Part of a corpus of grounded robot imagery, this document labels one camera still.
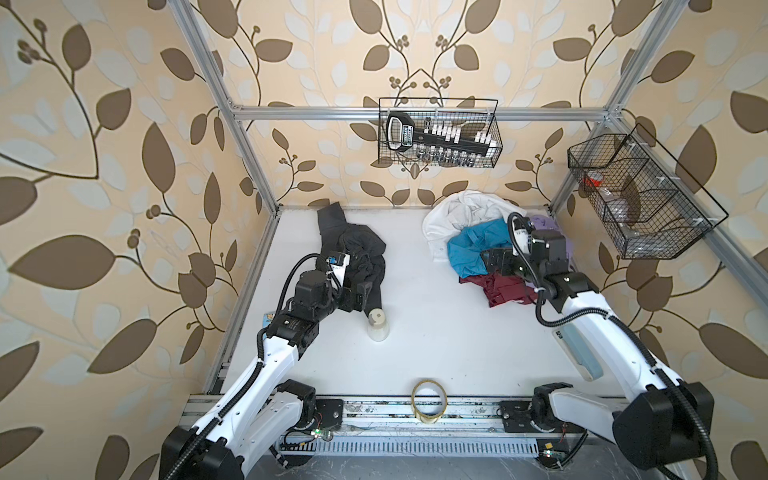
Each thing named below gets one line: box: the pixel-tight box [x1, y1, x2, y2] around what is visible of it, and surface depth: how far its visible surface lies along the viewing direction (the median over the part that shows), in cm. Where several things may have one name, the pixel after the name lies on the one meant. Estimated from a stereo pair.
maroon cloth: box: [459, 272, 538, 308], surface depth 95 cm
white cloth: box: [422, 191, 527, 262], surface depth 114 cm
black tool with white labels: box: [386, 112, 501, 165], surface depth 86 cm
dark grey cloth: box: [317, 201, 386, 315], surface depth 103 cm
